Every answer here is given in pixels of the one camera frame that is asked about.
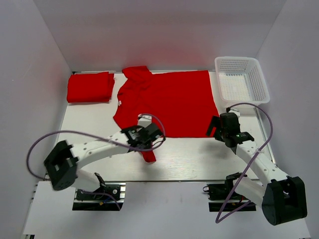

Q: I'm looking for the folded red t shirt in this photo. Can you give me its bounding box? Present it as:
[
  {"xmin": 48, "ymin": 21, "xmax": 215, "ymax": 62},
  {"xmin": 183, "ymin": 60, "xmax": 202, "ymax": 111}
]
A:
[{"xmin": 66, "ymin": 72, "xmax": 115, "ymax": 103}]

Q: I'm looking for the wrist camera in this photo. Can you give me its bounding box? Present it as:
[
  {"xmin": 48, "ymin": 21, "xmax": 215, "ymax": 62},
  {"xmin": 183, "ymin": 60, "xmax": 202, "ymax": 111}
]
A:
[
  {"xmin": 138, "ymin": 114, "xmax": 152, "ymax": 127},
  {"xmin": 225, "ymin": 107, "xmax": 240, "ymax": 118}
]

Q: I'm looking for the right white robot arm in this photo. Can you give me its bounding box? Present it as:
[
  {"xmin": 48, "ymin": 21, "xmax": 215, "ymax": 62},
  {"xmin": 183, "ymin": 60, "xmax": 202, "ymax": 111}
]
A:
[{"xmin": 206, "ymin": 113, "xmax": 308, "ymax": 226}]

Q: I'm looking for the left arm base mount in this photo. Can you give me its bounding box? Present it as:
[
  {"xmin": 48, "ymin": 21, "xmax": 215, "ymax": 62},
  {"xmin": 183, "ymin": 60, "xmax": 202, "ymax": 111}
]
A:
[{"xmin": 72, "ymin": 183, "xmax": 126, "ymax": 212}]

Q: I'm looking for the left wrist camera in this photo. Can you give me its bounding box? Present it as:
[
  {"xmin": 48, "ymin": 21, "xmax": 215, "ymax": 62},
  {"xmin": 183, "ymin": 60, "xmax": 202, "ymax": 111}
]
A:
[{"xmin": 138, "ymin": 114, "xmax": 152, "ymax": 127}]

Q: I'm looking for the white plastic basket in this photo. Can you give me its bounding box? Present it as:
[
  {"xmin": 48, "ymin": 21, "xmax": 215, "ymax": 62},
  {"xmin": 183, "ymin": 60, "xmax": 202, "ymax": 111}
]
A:
[{"xmin": 215, "ymin": 56, "xmax": 270, "ymax": 108}]

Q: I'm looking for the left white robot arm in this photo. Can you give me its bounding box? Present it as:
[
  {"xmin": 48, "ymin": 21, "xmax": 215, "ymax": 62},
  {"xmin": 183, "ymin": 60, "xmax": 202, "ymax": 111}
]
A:
[{"xmin": 44, "ymin": 123, "xmax": 164, "ymax": 199}]

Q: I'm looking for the red t shirt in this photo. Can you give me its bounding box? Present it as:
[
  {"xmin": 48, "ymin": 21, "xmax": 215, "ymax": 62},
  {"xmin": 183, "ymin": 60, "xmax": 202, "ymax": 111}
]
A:
[
  {"xmin": 66, "ymin": 72, "xmax": 115, "ymax": 103},
  {"xmin": 113, "ymin": 65, "xmax": 220, "ymax": 164}
]

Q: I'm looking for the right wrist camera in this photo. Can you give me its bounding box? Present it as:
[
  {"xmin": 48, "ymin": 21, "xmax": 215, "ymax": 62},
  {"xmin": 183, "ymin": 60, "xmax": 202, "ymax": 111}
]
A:
[{"xmin": 225, "ymin": 107, "xmax": 240, "ymax": 118}]

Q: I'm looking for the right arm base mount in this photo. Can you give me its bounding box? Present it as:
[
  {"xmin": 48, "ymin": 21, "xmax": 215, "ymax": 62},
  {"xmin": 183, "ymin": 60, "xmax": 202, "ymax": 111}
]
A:
[{"xmin": 203, "ymin": 183, "xmax": 248, "ymax": 212}]

